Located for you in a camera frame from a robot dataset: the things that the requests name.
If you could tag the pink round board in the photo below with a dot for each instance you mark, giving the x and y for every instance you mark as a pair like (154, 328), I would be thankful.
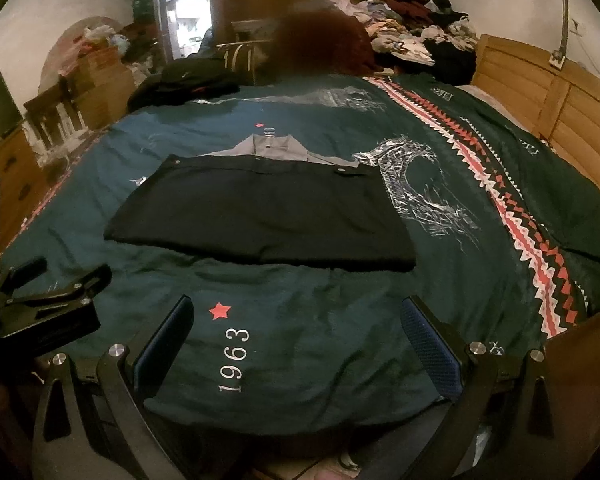
(62, 45)

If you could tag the wall pipe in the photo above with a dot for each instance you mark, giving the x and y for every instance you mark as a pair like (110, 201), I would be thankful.
(562, 20)

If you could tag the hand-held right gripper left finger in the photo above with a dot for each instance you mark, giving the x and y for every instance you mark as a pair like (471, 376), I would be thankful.
(162, 340)

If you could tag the grey collared shirt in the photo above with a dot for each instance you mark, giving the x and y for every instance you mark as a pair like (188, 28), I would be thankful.
(280, 149)

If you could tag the dark red cloth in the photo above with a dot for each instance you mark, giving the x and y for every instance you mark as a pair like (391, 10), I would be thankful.
(325, 40)

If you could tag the wooden dresser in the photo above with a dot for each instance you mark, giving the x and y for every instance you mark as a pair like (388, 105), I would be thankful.
(10, 175)

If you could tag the pile of mixed clothes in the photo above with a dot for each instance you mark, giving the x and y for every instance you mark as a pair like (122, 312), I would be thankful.
(415, 30)

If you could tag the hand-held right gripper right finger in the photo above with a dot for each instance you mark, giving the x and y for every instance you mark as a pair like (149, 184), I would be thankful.
(427, 345)

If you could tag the green printed blanket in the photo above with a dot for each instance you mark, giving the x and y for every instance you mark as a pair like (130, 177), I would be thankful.
(305, 320)

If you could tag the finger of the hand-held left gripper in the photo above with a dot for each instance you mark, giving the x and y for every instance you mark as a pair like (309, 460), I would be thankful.
(75, 282)
(25, 267)

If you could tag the wooden chair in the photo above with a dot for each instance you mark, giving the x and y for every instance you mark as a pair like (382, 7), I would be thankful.
(55, 110)
(240, 52)

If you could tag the cardboard boxes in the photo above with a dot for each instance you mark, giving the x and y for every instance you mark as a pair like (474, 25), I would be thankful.
(102, 80)

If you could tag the dark clothes heap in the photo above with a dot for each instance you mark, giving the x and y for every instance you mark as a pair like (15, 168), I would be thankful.
(190, 80)

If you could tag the wooden bed frame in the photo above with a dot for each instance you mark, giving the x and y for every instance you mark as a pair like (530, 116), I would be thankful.
(530, 75)

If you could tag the plastic bags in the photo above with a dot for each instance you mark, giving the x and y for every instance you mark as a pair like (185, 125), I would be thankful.
(102, 35)

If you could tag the black garment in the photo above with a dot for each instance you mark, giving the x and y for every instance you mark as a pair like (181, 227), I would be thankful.
(260, 215)

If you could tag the green crate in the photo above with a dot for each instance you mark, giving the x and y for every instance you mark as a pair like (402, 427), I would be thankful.
(142, 6)

